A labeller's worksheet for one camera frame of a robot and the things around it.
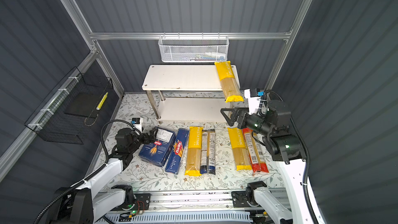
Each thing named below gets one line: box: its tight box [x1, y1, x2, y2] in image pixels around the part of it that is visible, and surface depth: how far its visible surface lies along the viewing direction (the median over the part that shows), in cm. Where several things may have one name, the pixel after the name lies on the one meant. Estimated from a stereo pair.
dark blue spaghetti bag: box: [200, 129, 217, 176], surface depth 88 cm
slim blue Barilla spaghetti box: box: [164, 128, 190, 175], surface depth 88 cm
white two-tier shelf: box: [141, 64, 232, 124], surface depth 86 cm
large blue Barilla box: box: [138, 127, 177, 167], surface depth 86 cm
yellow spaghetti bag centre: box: [185, 126, 204, 177], surface depth 89 cm
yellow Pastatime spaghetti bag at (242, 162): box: [226, 127, 253, 172], surface depth 91 cm
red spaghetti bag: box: [242, 127, 262, 173], surface depth 89 cm
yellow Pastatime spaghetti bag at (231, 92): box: [214, 60, 245, 103], surface depth 75 cm
